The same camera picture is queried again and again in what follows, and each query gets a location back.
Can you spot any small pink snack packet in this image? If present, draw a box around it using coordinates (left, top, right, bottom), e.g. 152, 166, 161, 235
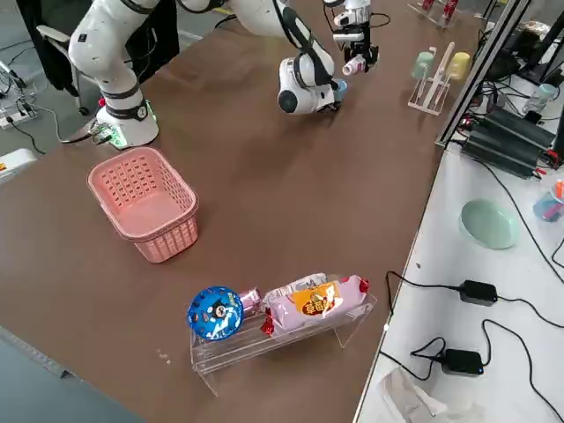
237, 288, 264, 316

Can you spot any yellow cup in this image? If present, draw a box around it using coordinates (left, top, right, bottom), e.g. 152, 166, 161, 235
445, 51, 472, 82

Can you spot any white control box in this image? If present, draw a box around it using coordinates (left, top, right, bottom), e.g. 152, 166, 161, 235
0, 148, 37, 184

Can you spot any long pink snack packet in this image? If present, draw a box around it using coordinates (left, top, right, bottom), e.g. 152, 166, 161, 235
260, 273, 371, 338

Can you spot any black power adapter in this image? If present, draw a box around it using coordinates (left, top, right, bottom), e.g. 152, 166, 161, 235
442, 348, 486, 377
459, 279, 500, 308

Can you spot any white power strip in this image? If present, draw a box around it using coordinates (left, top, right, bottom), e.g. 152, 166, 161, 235
0, 105, 40, 130

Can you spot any mint green cup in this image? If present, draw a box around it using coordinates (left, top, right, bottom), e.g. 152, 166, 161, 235
411, 51, 437, 81

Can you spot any person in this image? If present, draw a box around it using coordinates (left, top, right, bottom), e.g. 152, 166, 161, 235
125, 0, 181, 85

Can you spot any blue snack can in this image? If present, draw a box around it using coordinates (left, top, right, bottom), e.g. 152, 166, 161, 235
186, 286, 245, 342

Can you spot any green bowl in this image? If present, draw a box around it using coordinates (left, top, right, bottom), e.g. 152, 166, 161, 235
457, 198, 521, 251

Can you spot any black jacket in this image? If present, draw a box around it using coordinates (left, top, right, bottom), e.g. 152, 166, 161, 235
16, 0, 89, 92

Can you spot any clear jar with blue lid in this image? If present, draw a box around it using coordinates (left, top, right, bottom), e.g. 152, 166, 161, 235
522, 82, 560, 116

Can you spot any black power supply unit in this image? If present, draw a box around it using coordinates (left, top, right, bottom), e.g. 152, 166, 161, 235
473, 108, 557, 152
461, 131, 544, 178

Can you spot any blue pen holder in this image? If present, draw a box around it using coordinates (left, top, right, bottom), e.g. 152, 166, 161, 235
531, 178, 564, 224

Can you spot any aluminium frame post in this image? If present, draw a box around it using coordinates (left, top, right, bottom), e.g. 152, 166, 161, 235
434, 0, 531, 147

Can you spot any black adapter cable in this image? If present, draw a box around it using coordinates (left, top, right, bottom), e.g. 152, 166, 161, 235
379, 319, 564, 423
385, 269, 564, 330

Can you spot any pink plastic basket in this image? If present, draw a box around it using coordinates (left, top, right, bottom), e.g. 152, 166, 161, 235
86, 146, 200, 264

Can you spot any clear acrylic snack stand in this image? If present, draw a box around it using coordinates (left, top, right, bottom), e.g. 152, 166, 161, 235
189, 290, 378, 397

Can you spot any white wire cup rack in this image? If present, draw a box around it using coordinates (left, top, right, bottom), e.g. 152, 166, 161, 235
407, 41, 457, 117

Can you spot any crumpled clear plastic bag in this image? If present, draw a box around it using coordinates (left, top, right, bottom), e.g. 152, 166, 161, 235
376, 367, 486, 423

